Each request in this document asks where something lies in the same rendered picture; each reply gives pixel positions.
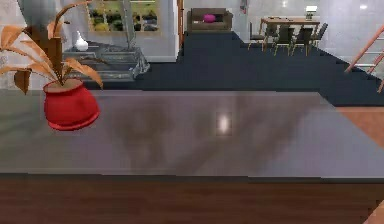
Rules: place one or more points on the grey topped wooden counter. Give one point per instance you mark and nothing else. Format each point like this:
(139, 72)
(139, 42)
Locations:
(200, 160)

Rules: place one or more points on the wooden room door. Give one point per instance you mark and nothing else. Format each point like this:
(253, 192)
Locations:
(180, 23)

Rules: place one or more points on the brown sofa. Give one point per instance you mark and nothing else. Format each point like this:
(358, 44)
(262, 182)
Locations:
(209, 23)

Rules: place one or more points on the glass shelf table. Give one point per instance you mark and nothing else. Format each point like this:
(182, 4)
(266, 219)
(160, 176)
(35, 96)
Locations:
(113, 63)

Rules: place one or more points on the magenta cushion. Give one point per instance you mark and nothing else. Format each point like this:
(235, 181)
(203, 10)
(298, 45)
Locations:
(209, 18)

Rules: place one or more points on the dark dining chair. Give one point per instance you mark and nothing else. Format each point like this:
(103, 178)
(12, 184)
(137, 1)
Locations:
(284, 37)
(321, 31)
(271, 31)
(303, 38)
(256, 37)

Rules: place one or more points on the framed green landscape picture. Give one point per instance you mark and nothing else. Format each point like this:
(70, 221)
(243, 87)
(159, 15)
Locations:
(123, 16)

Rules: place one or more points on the orange plant in red pot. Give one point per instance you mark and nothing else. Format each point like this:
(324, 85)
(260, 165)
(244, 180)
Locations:
(70, 105)

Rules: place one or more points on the white vase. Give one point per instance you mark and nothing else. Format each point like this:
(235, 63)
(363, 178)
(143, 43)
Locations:
(81, 44)

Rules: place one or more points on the wooden dining table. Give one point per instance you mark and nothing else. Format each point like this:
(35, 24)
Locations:
(289, 21)

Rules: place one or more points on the white table lamp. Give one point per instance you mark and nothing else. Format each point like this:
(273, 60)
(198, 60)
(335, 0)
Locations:
(311, 11)

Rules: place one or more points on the pink wooden ladder frame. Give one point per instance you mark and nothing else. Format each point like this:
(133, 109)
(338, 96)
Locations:
(368, 55)

